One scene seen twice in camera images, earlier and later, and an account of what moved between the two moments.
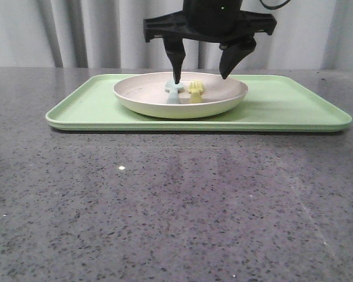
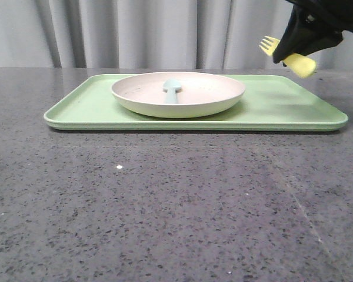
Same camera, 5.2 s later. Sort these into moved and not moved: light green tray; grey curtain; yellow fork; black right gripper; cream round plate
Moved: yellow fork; black right gripper
Not moved: light green tray; grey curtain; cream round plate
